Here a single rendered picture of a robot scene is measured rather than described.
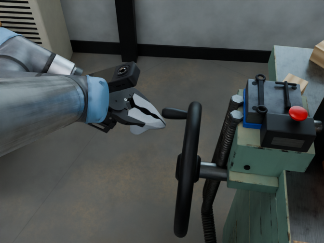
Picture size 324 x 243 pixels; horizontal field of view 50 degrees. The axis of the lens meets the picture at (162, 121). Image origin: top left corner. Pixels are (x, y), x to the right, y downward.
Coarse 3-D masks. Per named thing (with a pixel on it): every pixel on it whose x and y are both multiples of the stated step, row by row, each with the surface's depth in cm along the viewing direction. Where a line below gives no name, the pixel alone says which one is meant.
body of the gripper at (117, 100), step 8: (80, 72) 65; (112, 96) 67; (120, 96) 68; (128, 96) 70; (112, 104) 66; (120, 104) 67; (104, 120) 70; (112, 120) 69; (96, 128) 71; (104, 128) 71; (112, 128) 71
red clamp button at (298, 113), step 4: (292, 108) 57; (296, 108) 57; (300, 108) 57; (304, 108) 58; (292, 112) 57; (296, 112) 57; (300, 112) 57; (304, 112) 57; (292, 116) 57; (296, 116) 56; (300, 116) 56; (304, 116) 56; (296, 120) 56; (300, 120) 56
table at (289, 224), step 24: (288, 48) 86; (288, 72) 81; (312, 72) 81; (312, 96) 76; (312, 168) 64; (288, 192) 61; (312, 192) 61; (288, 216) 58; (312, 216) 58; (288, 240) 56; (312, 240) 56
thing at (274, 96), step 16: (256, 80) 65; (256, 96) 62; (272, 96) 62; (256, 112) 60; (272, 112) 60; (288, 112) 60; (256, 128) 63; (272, 128) 57; (288, 128) 57; (304, 128) 57; (272, 144) 59; (288, 144) 58; (304, 144) 58
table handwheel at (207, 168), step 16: (192, 112) 67; (192, 128) 63; (192, 144) 62; (192, 160) 61; (176, 176) 73; (192, 176) 61; (208, 176) 73; (224, 176) 73; (192, 192) 62; (176, 208) 63; (176, 224) 64
